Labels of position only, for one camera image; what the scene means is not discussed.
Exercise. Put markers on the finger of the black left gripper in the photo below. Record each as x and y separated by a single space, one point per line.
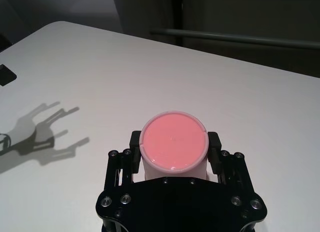
6 75
4 42

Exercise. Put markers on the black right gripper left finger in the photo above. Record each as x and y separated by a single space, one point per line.
135 154

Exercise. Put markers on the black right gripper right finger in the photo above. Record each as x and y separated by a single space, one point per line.
215 151

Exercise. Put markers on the pink plastic cup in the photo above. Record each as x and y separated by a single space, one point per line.
172 141

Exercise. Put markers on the grey horizontal rail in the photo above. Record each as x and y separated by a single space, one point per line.
225 36

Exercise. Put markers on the dark vertical post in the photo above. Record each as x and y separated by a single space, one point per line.
178 11

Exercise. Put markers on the grey vertical frame column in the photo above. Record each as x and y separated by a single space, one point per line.
150 9

